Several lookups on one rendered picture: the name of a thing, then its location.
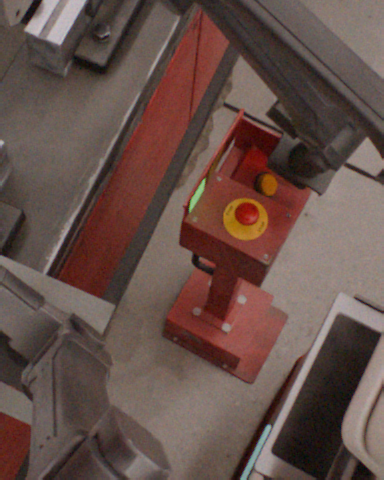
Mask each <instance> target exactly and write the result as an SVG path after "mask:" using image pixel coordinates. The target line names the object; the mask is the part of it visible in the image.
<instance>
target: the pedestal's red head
mask: <svg viewBox="0 0 384 480"><path fill-rule="evenodd" d="M244 111H245V109H244V108H242V109H241V110H240V112H239V114H237V115H236V117H235V120H234V121H233V123H232V125H231V126H230V128H229V129H228V131H227V133H226V134H225V136H224V138H223V139H222V142H221V144H220V145H219V147H218V149H216V150H215V152H214V154H213V155H212V157H211V159H210V161H209V163H208V165H207V166H206V168H205V170H204V171H203V173H202V175H201V176H200V178H199V181H198V182H196V184H195V186H194V187H193V189H192V191H191V192H190V194H189V195H188V197H187V199H186V201H185V203H184V205H183V208H184V216H183V219H182V224H181V232H180V240H179V245H180V246H181V247H183V248H185V249H187V250H189V251H191V252H193V253H194V254H196V255H199V256H201V257H203V258H205V259H207V260H209V262H210V263H212V264H214V265H216V266H219V267H221V268H223V269H225V270H226V271H228V272H230V273H232V274H234V275H236V276H239V277H240V278H242V279H244V280H246V282H248V283H250V284H252V285H254V286H255V287H259V288H260V287H261V286H262V284H263V283H264V280H265V278H266V276H267V274H268V272H269V271H270V269H271V267H272V265H273V263H274V260H275V259H276V257H277V255H279V253H280V251H281V249H282V248H283V246H284V244H285V242H286V239H287V237H288V235H289V234H290V232H291V230H292V228H293V226H294V224H295V223H296V221H297V218H298V216H300V214H301V212H302V211H303V209H304V207H305V205H306V203H307V201H308V199H309V197H310V195H311V192H312V190H311V189H310V188H308V187H307V186H306V188H305V189H303V190H302V191H297V190H295V189H293V188H290V187H288V186H285V185H282V184H280V183H279V182H280V179H279V177H277V174H276V173H274V172H273V171H271V170H270V169H268V168H267V166H266V164H267V162H268V158H269V156H270V154H271V153H272V152H273V150H274V149H275V147H276V145H277V143H279V142H280V138H281V136H280V135H277V134H275V133H273V132H271V131H269V130H267V129H265V128H263V127H261V126H259V125H256V124H254V123H252V122H250V121H248V120H246V118H244V117H243V115H244ZM241 116H242V120H241V124H240V129H239V132H238V133H236V135H235V138H234V144H233V147H232V148H231V150H230V152H229V153H228V155H227V157H226V158H225V161H224V163H223V164H222V166H221V168H220V169H219V171H214V172H213V174H212V176H211V177H210V179H209V182H208V183H207V176H208V171H209V169H210V167H211V166H212V163H213V162H214V159H215V157H216V156H218V154H219V152H220V151H221V150H222V148H223V146H224V149H223V154H222V157H223V155H224V152H225V147H226V142H227V139H228V137H229V135H230V133H231V131H232V130H233V128H234V126H235V125H236V123H238V121H239V120H240V118H241ZM264 171H266V172H269V173H270V174H272V176H274V178H275V181H276V184H277V188H276V191H275V193H274V194H273V195H272V196H271V197H270V198H268V197H266V196H264V195H262V194H260V193H258V192H255V191H254V186H253V184H254V178H255V176H256V175H258V174H259V173H260V172H264ZM205 176H206V177H205ZM204 177H205V184H204V189H203V192H202V193H201V195H200V197H199V198H198V201H196V203H195V204H194V206H193V208H192V209H191V211H190V212H189V214H188V210H189V203H190V201H191V198H192V197H193V194H194V193H195V191H196V189H198V188H199V186H200V184H201V183H202V182H203V179H204ZM206 183H207V184H206ZM239 198H250V199H253V201H255V202H258V203H259V204H261V205H262V206H263V207H264V209H265V211H266V213H267V216H268V224H267V227H266V229H265V231H264V232H263V233H262V234H261V235H260V236H259V237H256V238H253V239H248V240H245V239H240V238H236V237H234V236H232V235H231V234H230V233H229V232H228V231H227V229H226V228H225V225H224V219H223V217H224V212H225V210H226V208H227V206H228V205H229V204H230V203H232V202H233V201H235V199H239Z"/></svg>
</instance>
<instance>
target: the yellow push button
mask: <svg viewBox="0 0 384 480"><path fill-rule="evenodd" d="M276 188H277V184H276V181H275V178H274V176H272V175H271V174H263V175H261V176H260V177H259V178H258V181H256V189H258V191H259V193H260V194H262V195H264V196H271V195H273V194H274V193H275V191H276Z"/></svg>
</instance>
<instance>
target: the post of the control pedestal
mask: <svg viewBox="0 0 384 480"><path fill-rule="evenodd" d="M241 283H242V278H240V277H239V276H236V275H234V274H232V273H230V272H228V271H226V270H225V269H223V268H221V267H219V266H216V265H215V267H214V271H213V275H212V279H211V284H210V288H209V292H208V296H207V300H206V305H205V310H206V311H208V312H210V313H212V314H213V315H215V316H218V317H220V318H222V319H225V318H226V316H227V315H228V313H229V311H230V309H231V307H232V306H233V304H234V300H235V297H236V295H238V292H239V289H240V286H241Z"/></svg>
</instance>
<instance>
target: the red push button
mask: <svg viewBox="0 0 384 480"><path fill-rule="evenodd" d="M234 216H235V219H236V221H238V222H239V223H240V224H242V225H244V226H251V225H253V224H255V223H256V222H258V221H259V217H260V211H259V209H258V207H256V206H255V205H254V204H252V203H248V202H245V203H242V204H240V205H239V206H238V207H236V208H235V211H234Z"/></svg>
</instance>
